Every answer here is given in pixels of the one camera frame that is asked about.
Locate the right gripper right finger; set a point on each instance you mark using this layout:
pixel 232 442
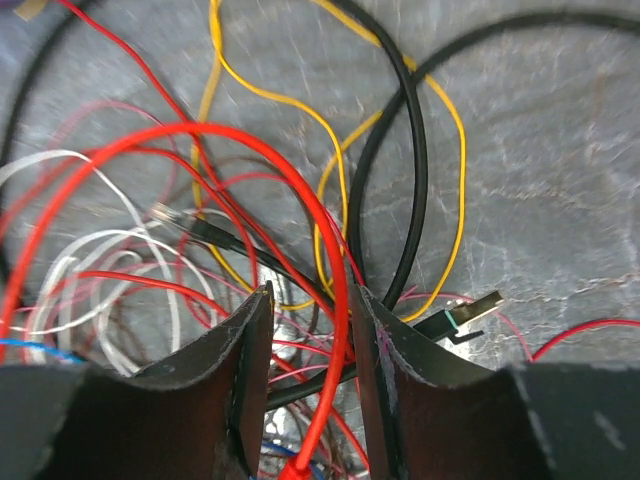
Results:
pixel 430 414

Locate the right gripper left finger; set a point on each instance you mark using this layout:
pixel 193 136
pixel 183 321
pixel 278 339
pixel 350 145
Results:
pixel 197 414

